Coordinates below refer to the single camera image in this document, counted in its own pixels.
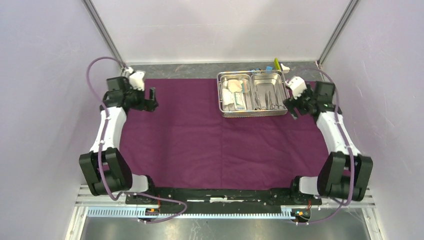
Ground steel forceps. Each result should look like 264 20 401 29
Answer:
265 91 273 110

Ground green suture packet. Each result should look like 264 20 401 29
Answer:
233 92 247 111

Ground steel two-compartment tray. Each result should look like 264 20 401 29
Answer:
216 69 289 118

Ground maroon cloth wrap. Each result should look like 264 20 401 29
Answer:
119 78 329 190

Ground white gauze pad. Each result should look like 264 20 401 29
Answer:
227 79 245 93

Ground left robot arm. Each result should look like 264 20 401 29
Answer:
78 71 159 196

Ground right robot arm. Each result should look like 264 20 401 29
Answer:
283 76 373 205

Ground steel needle holder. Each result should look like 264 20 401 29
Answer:
274 85 284 109

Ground white plastic block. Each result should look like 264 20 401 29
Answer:
279 63 291 74

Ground yellow-green plastic block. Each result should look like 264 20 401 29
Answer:
273 57 282 71

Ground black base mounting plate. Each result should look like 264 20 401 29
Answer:
125 187 322 214

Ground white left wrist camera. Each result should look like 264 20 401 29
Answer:
123 67 146 91

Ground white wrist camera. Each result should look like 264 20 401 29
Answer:
285 76 307 99
123 67 146 91

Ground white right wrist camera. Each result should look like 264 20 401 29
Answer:
285 76 307 99

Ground aluminium frame rail left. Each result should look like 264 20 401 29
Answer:
82 0 131 185

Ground aluminium frame rail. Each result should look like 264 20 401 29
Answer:
65 185 385 240
82 0 131 185

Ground aluminium frame post right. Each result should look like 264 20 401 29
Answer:
316 0 361 69

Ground aluminium front frame rail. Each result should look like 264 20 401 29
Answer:
65 185 385 240

